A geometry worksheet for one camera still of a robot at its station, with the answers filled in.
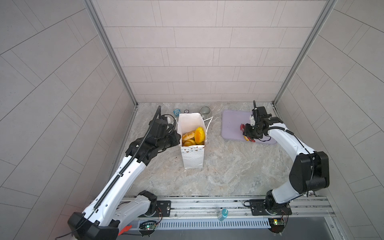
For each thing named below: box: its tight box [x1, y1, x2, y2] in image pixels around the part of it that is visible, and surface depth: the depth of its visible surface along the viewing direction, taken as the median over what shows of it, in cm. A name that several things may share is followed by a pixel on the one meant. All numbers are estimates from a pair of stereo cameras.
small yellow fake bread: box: [194, 127, 205, 145], surface depth 79 cm
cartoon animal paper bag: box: [177, 113, 213, 169], surface depth 77 cm
